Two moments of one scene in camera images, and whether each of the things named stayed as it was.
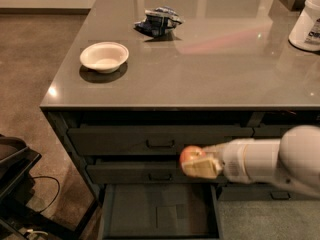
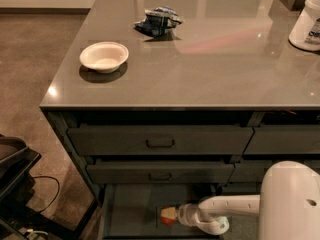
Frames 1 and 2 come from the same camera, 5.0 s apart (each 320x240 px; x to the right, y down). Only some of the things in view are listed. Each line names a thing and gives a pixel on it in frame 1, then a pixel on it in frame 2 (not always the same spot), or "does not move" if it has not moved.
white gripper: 233,160 to 184,214
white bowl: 104,56 does not move
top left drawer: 150,140 does not move
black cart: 18,221 does not move
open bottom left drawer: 159,212 does not move
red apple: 192,153 to 168,221
